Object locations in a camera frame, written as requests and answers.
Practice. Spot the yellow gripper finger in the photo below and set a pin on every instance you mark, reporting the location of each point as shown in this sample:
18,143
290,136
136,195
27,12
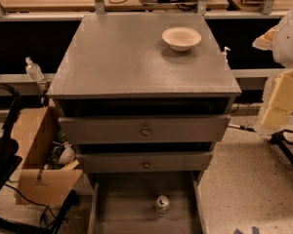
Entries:
280,104

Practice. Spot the green 7up soda can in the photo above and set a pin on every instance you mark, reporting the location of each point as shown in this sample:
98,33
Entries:
162,205

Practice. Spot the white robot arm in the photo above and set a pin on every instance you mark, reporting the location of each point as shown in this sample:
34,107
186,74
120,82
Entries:
278,40

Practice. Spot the top grey drawer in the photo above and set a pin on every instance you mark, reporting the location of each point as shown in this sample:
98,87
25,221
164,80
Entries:
91,130

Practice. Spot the middle grey drawer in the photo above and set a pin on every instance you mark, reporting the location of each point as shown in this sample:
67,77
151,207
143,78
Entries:
144,162

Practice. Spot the grey drawer cabinet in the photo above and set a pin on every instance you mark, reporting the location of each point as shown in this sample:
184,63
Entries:
117,65

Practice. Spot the open bottom grey drawer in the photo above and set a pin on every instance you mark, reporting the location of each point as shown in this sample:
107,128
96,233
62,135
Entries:
124,204

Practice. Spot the black reacher grabber tool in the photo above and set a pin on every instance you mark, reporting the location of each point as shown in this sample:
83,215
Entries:
283,144

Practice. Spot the white pump bottle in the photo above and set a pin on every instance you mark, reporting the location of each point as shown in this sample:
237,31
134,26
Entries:
225,53

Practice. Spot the white paper bowl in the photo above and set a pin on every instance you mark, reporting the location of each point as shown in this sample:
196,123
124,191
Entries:
181,39

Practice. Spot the white mug in box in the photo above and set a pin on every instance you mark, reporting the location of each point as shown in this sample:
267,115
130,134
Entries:
68,154

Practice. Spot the brown cardboard box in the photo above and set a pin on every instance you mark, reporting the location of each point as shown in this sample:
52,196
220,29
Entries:
35,132

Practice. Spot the clear sanitizer bottle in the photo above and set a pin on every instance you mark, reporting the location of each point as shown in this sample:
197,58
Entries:
33,70

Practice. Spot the black chair frame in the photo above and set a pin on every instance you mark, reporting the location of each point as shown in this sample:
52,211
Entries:
9,146

